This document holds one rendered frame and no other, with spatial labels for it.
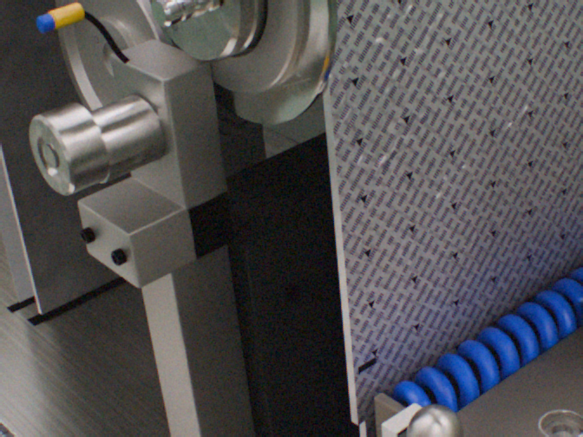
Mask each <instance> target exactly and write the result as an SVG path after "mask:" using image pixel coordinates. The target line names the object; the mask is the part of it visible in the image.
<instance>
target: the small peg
mask: <svg viewBox="0 0 583 437"><path fill-rule="evenodd" d="M219 6H220V0H152V3H151V11H152V14H153V17H154V20H155V21H156V22H157V23H158V24H160V25H162V26H163V27H168V26H171V25H174V24H177V23H178V22H180V23H181V22H184V21H186V20H189V19H191V18H192V16H198V15H202V14H205V13H206V12H210V11H212V10H217V9H218V8H219Z"/></svg>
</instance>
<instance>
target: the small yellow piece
mask: <svg viewBox="0 0 583 437"><path fill-rule="evenodd" d="M84 18H85V19H87V20H88V21H90V22H91V23H92V24H93V25H94V26H95V27H96V28H97V29H98V30H100V31H101V33H102V35H103V37H104V38H105V40H106V41H107V43H108V45H109V47H110V48H111V49H112V50H113V51H114V54H115V55H116V56H117V57H118V59H120V60H121V61H122V62H124V63H125V64H126V63H127V62H129V61H130V60H129V59H128V58H127V57H126V56H125V54H124V53H123V52H122V51H121V49H120V48H119V47H118V45H117V44H115V41H114V40H113V38H112V37H111V35H110V34H109V32H108V31H107V29H106V28H105V27H104V26H103V24H102V23H101V22H100V21H99V20H98V19H97V18H95V17H94V16H93V15H91V14H90V13H88V12H87V11H86V10H84V9H83V7H82V6H81V5H80V4H79V3H72V4H70V5H67V6H63V7H61V8H58V10H52V11H50V12H49V13H47V14H44V15H41V16H37V17H36V26H37V28H38V29H39V31H40V32H42V33H46V32H49V31H51V30H56V29H61V28H64V26H67V25H70V24H72V23H77V22H80V21H83V19H84Z"/></svg>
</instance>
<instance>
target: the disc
mask: <svg viewBox="0 0 583 437"><path fill-rule="evenodd" d="M303 1H304V27H303V35H302V40H301V45H300V49H299V52H298V58H297V60H296V62H295V64H294V66H292V68H291V71H290V73H289V74H288V76H287V77H286V78H285V79H284V80H283V81H281V82H280V83H279V84H278V85H277V86H275V87H274V88H271V89H267V90H266V91H263V92H261V93H257V94H241V93H238V92H234V91H232V90H229V89H227V88H224V87H222V86H221V85H219V84H217V83H216V82H214V81H213V89H214V96H215V101H216V102H218V103H219V104H220V105H221V106H223V107H224V108H226V110H228V111H229V112H231V113H233V114H236V115H237V116H239V117H241V118H243V119H246V120H249V121H254V123H258V124H265V125H274V124H280V123H283V122H285V121H288V120H291V119H294V118H296V117H298V116H300V115H301V114H302V113H304V112H306V111H307V109H308V108H309V107H310V106H311V105H312V104H313V103H314V102H315V100H317V99H318V97H319V96H320V94H321V93H322V91H323V89H324V86H325V83H326V81H327V79H328V76H329V74H330V73H331V67H332V64H333V60H334V55H335V49H336V43H337V0H303ZM159 25H160V24H159ZM160 26H161V28H162V31H163V33H164V35H165V37H166V39H167V41H168V42H169V44H170V46H173V48H175V49H179V50H181V51H183V50H182V49H181V47H180V46H179V45H178V44H176V43H175V42H174V41H173V40H172V39H171V37H170V36H169V35H168V33H167V32H166V31H165V29H164V27H163V26H162V25H160Z"/></svg>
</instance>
